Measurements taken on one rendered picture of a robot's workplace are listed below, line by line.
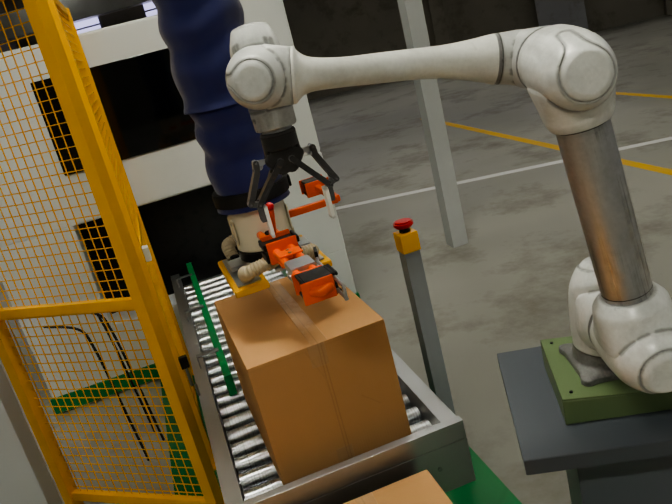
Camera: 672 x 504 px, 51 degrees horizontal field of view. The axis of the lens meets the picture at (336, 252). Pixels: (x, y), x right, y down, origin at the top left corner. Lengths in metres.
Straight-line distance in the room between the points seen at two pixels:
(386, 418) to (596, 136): 1.07
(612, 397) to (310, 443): 0.82
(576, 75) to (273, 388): 1.13
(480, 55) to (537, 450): 0.87
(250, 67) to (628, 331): 0.88
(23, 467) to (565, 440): 1.78
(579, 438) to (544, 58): 0.86
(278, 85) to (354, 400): 1.06
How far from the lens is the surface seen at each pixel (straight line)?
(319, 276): 1.51
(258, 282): 1.99
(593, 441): 1.71
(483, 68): 1.46
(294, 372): 1.93
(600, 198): 1.40
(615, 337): 1.52
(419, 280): 2.50
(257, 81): 1.22
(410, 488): 1.99
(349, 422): 2.05
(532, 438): 1.73
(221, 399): 2.69
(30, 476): 2.70
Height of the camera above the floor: 1.76
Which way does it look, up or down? 18 degrees down
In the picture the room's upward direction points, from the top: 14 degrees counter-clockwise
